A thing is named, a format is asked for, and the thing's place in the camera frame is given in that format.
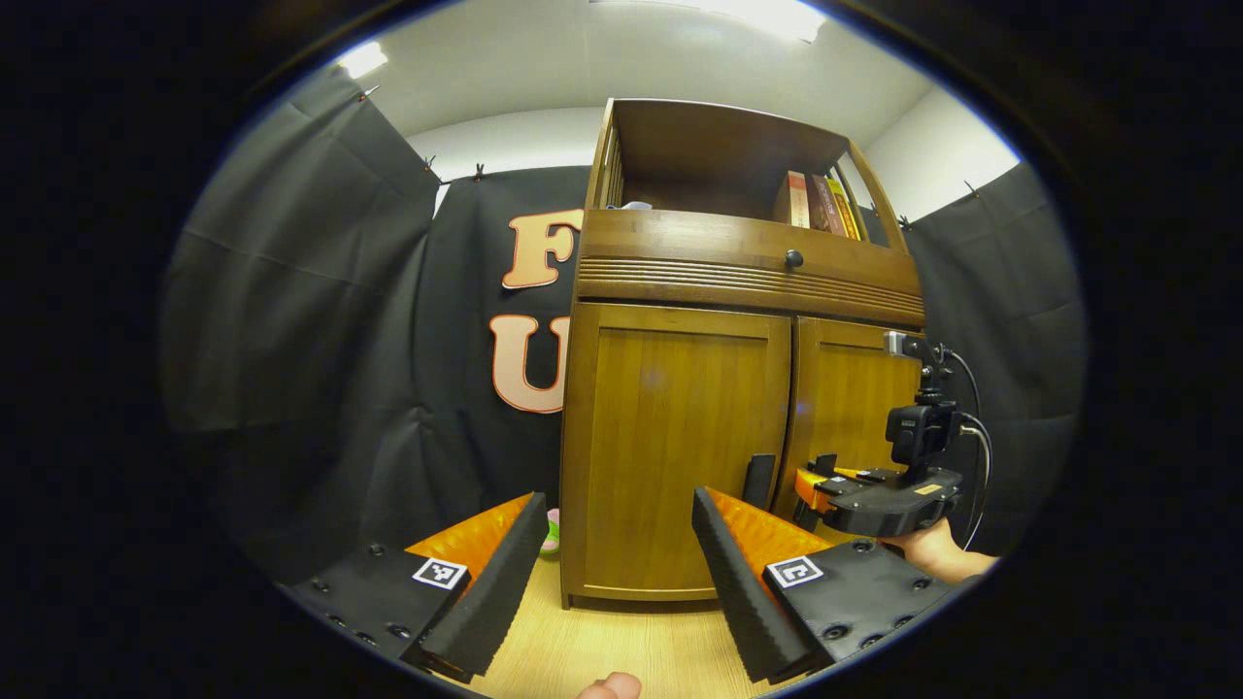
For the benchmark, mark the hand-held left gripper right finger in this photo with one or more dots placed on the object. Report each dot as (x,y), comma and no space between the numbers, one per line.
(738,592)

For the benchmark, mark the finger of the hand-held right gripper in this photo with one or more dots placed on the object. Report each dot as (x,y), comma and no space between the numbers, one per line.
(811,490)
(859,475)

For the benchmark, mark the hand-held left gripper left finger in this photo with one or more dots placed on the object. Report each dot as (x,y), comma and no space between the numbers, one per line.
(495,592)

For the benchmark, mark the wooden shoe cabinet door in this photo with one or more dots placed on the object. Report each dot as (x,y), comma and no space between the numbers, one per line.
(845,398)
(670,417)

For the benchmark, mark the wooden double-door shoe cabinet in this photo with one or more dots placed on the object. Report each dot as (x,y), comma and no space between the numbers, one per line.
(699,155)

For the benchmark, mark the wooden cabinet drawer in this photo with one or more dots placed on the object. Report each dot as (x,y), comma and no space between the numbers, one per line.
(699,243)

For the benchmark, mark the green pink toy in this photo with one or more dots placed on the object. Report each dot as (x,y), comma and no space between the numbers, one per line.
(552,532)

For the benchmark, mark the black round drawer knob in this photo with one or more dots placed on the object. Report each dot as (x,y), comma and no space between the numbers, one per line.
(793,258)

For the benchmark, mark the yellow book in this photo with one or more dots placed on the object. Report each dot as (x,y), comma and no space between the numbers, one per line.
(845,212)

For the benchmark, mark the tan orange book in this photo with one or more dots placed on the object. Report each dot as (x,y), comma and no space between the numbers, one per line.
(794,199)

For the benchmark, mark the black backdrop cloth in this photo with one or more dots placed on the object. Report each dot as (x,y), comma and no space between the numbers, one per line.
(291,340)

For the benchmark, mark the large ceiling light panel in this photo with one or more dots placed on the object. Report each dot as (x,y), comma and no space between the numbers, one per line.
(767,15)

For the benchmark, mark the small ceiling light panel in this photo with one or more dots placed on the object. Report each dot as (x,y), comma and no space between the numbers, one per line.
(361,59)

